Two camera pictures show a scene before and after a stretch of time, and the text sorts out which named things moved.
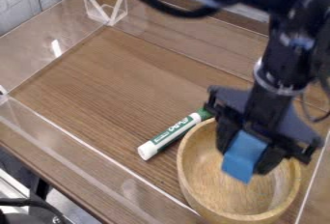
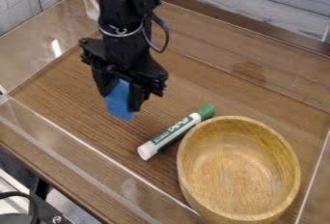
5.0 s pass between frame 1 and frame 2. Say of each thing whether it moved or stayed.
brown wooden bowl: stayed
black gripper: moved
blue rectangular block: moved
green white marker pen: stayed
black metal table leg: stayed
